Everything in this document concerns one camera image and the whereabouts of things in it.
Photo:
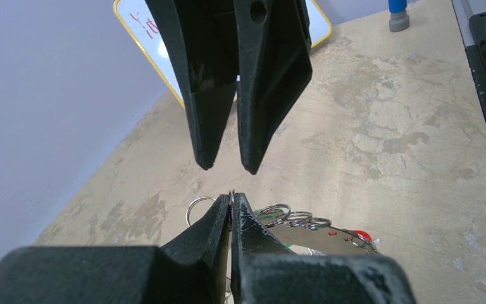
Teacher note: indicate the key with green tag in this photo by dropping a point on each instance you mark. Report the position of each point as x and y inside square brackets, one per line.
[269, 213]

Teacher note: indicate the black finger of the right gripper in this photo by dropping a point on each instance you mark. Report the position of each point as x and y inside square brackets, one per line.
[274, 69]
[201, 40]

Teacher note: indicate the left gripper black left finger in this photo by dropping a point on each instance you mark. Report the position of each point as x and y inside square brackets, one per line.
[190, 268]

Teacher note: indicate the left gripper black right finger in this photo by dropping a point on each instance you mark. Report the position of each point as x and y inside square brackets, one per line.
[312, 278]

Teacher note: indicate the silver disc with keyrings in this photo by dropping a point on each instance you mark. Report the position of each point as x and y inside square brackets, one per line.
[229, 230]

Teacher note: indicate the whiteboard with red writing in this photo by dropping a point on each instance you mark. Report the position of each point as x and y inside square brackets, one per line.
[136, 18]

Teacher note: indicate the keys with red green tags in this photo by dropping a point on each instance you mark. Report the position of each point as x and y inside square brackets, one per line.
[363, 235]

